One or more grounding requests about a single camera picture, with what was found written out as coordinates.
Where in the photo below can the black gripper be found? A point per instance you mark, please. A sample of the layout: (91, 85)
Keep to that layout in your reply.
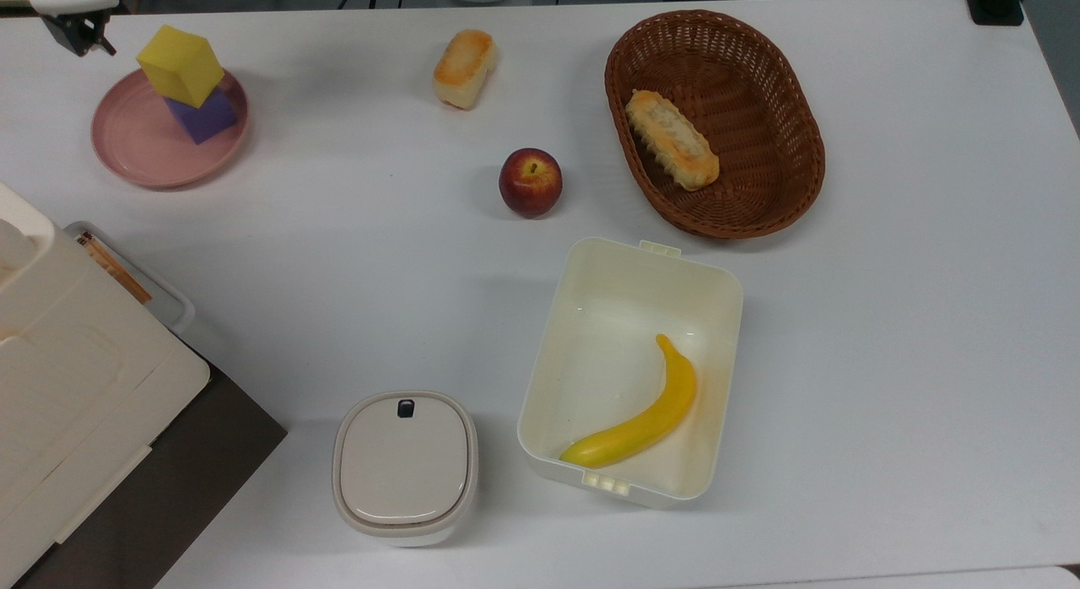
(72, 25)

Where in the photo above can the yellow cube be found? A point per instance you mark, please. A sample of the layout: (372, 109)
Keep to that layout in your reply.
(181, 66)

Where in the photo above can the purple cube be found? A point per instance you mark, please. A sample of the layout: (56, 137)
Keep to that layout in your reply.
(207, 121)

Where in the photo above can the pink plate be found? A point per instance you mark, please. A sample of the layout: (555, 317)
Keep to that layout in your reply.
(135, 146)

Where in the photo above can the short golden bread bun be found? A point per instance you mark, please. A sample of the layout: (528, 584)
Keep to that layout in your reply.
(464, 68)

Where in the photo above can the dark brown drawer box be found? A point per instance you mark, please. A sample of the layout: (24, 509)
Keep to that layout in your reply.
(194, 479)

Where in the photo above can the red apple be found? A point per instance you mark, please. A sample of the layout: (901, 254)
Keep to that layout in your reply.
(530, 182)

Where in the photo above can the small white lidded bin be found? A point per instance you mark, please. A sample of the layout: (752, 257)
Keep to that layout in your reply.
(405, 467)

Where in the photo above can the long ridged bread loaf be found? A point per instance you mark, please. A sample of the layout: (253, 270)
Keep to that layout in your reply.
(672, 140)

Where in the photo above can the cream open plastic box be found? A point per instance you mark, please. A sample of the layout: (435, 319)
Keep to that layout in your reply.
(607, 353)

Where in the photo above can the yellow banana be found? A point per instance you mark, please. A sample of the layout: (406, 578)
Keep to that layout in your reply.
(650, 424)

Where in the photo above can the brown wicker basket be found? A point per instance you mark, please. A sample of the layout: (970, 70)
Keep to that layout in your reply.
(759, 175)

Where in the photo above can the black camera stand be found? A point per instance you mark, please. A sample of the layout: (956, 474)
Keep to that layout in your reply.
(996, 5)

